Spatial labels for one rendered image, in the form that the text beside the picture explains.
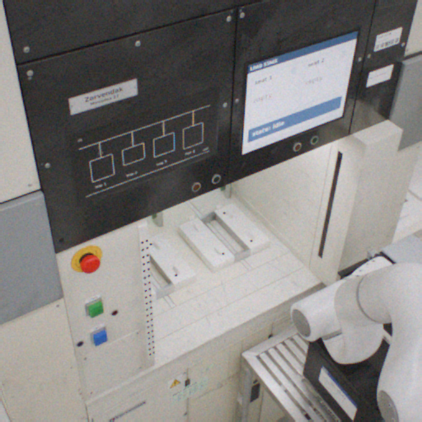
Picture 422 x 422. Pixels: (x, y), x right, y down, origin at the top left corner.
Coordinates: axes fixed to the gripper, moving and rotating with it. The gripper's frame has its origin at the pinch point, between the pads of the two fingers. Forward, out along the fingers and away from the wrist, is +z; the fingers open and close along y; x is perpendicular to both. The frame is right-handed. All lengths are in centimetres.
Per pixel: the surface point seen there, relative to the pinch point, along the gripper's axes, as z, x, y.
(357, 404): -13.8, -36.4, 6.2
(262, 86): -23, 37, -29
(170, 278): -33, -35, -52
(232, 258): -13, -35, -50
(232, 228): -6, -34, -60
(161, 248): -30, -34, -64
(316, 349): -13.7, -33.5, -10.5
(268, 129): -20.8, 26.2, -29.5
